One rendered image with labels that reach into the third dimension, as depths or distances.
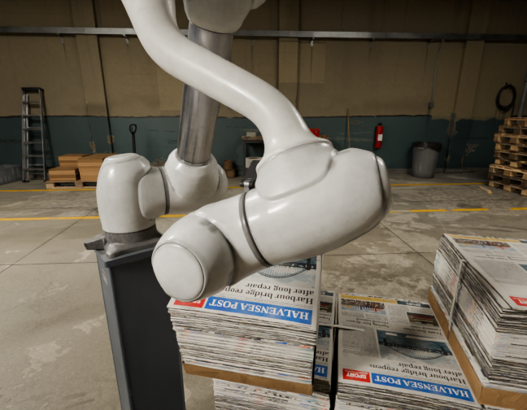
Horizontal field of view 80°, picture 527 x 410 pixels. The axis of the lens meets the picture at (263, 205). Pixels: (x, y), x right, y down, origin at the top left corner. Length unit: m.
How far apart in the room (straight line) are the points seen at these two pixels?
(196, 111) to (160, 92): 6.53
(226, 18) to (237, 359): 0.71
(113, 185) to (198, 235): 0.64
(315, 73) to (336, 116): 1.03
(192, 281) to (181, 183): 0.64
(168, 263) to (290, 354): 0.38
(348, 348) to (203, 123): 0.69
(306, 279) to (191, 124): 0.50
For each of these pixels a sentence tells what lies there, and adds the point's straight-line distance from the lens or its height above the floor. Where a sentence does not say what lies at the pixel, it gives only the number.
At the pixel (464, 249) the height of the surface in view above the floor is 1.07.
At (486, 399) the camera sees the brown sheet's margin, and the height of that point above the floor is 0.85.
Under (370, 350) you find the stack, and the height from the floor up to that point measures 0.83.
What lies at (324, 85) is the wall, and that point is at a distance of 7.43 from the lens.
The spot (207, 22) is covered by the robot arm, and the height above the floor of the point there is 1.57.
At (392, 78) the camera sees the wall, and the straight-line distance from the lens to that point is 7.94.
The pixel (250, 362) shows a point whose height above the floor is 0.90.
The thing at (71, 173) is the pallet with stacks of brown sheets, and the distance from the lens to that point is 6.99.
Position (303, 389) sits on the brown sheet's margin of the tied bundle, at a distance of 0.76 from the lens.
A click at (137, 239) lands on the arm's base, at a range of 1.01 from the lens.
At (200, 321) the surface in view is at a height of 1.01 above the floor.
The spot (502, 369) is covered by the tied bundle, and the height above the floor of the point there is 0.92.
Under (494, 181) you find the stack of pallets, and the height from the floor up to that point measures 0.13.
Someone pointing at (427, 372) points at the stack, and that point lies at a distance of 0.89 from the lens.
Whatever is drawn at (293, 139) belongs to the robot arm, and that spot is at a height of 1.36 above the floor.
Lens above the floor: 1.40
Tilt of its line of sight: 16 degrees down
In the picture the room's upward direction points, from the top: straight up
